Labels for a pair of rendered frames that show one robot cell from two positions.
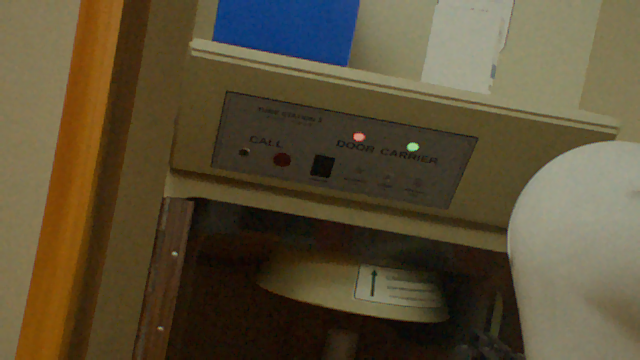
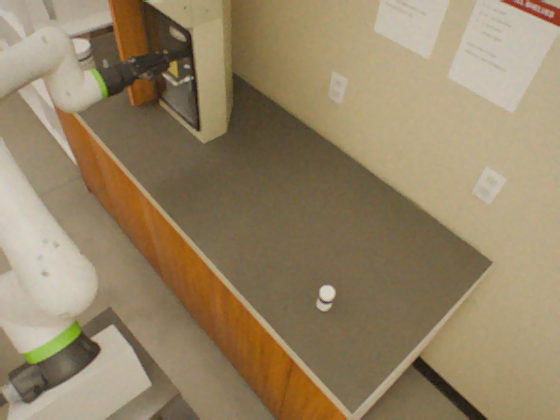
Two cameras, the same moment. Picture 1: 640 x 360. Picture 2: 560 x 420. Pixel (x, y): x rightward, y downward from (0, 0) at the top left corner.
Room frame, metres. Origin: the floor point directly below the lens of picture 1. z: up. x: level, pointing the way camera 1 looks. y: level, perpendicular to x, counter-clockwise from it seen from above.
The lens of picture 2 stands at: (0.56, -1.34, 2.03)
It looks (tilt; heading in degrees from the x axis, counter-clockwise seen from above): 50 degrees down; 50
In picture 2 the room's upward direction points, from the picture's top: 6 degrees clockwise
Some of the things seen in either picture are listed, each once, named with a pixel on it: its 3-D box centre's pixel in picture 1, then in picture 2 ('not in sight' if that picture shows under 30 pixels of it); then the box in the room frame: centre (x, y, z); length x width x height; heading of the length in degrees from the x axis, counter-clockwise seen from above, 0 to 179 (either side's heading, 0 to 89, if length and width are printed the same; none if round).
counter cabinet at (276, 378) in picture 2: not in sight; (224, 218); (1.17, -0.20, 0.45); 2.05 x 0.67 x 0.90; 96
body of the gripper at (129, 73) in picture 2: not in sight; (131, 71); (0.90, -0.17, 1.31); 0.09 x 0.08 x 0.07; 6
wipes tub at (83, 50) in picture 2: not in sight; (78, 61); (0.87, 0.50, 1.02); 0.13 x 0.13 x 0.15
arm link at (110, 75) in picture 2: not in sight; (108, 78); (0.82, -0.18, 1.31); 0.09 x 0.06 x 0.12; 96
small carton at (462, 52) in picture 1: (463, 52); not in sight; (1.04, -0.09, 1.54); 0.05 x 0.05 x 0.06; 80
